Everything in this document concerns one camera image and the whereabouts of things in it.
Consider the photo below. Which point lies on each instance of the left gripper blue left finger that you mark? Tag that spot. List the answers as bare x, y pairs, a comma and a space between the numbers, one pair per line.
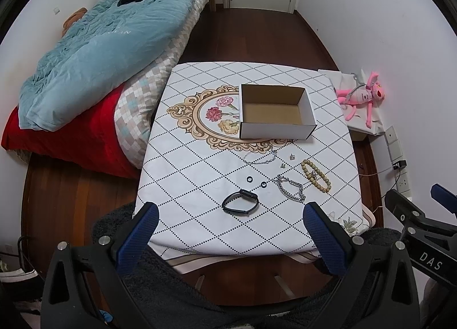
133, 237

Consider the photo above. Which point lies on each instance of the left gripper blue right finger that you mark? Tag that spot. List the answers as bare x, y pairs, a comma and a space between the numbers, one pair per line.
329, 238

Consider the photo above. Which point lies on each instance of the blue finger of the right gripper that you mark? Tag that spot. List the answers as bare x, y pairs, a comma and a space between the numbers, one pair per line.
401, 207
444, 197

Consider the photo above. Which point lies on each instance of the black fitness band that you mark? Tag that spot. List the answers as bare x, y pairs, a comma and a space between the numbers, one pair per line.
241, 203

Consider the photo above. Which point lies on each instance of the black plug adapter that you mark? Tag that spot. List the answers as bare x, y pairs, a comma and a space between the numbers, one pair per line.
399, 165

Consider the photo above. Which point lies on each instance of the white diamond-pattern tablecloth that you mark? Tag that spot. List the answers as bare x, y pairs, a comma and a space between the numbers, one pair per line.
195, 160

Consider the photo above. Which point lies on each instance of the red blanket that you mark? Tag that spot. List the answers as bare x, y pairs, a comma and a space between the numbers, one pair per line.
89, 140

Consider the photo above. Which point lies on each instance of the pink panther plush toy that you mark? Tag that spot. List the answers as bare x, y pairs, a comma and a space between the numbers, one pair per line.
362, 95

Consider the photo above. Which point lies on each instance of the checkered bed sheet mattress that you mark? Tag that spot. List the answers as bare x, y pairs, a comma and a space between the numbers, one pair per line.
141, 94

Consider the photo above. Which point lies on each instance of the white cardboard box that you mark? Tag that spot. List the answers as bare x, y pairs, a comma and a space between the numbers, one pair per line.
268, 112

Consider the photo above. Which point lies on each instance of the light blue duvet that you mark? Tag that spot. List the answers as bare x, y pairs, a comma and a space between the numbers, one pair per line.
110, 44

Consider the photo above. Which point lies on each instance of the wall power strip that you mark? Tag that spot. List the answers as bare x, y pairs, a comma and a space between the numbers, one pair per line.
401, 179

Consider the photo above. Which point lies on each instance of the brown item by wall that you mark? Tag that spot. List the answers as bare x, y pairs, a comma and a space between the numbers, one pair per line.
76, 16

